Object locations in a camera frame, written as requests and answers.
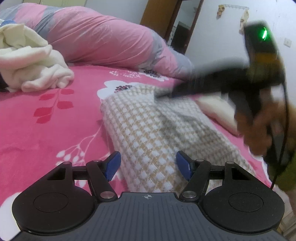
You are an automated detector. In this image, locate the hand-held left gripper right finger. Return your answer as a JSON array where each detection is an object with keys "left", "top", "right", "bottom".
[{"left": 176, "top": 151, "right": 251, "bottom": 202}]

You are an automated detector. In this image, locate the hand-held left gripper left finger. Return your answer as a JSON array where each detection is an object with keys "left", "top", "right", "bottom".
[{"left": 45, "top": 152, "right": 121, "bottom": 202}]

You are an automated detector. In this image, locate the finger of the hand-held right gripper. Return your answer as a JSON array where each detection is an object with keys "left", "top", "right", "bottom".
[{"left": 154, "top": 70, "right": 228, "bottom": 100}]

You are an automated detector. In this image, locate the beige white checkered sweater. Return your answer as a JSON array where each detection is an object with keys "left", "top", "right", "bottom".
[{"left": 100, "top": 84, "right": 258, "bottom": 193}]

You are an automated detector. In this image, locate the person's right hand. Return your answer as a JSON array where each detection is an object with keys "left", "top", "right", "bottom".
[{"left": 242, "top": 91, "right": 288, "bottom": 157}]

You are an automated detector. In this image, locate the folded cream garment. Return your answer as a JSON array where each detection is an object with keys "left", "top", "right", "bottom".
[{"left": 196, "top": 94, "right": 242, "bottom": 137}]

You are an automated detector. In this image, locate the pink floral bed blanket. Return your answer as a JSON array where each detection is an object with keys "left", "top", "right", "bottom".
[{"left": 0, "top": 61, "right": 273, "bottom": 241}]

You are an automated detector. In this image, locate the brown wooden door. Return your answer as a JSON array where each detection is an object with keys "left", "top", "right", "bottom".
[{"left": 139, "top": 0, "right": 179, "bottom": 42}]

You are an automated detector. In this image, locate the pink grey rolled quilt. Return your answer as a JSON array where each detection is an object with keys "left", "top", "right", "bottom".
[{"left": 0, "top": 3, "right": 195, "bottom": 79}]

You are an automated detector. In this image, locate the cream fleece garment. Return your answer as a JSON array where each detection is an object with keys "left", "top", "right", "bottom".
[{"left": 0, "top": 23, "right": 75, "bottom": 93}]

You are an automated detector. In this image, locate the black garment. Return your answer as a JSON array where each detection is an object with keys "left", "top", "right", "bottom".
[{"left": 0, "top": 72, "right": 11, "bottom": 91}]

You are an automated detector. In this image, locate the pale yellow wardrobe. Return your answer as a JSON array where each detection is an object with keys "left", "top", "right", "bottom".
[{"left": 43, "top": 0, "right": 88, "bottom": 7}]

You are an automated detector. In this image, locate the white wall hook rack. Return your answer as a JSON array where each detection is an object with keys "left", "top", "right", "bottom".
[{"left": 225, "top": 5, "right": 250, "bottom": 11}]

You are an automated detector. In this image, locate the dark wooden door frame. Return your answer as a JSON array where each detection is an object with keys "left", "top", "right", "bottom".
[{"left": 165, "top": 0, "right": 204, "bottom": 56}]

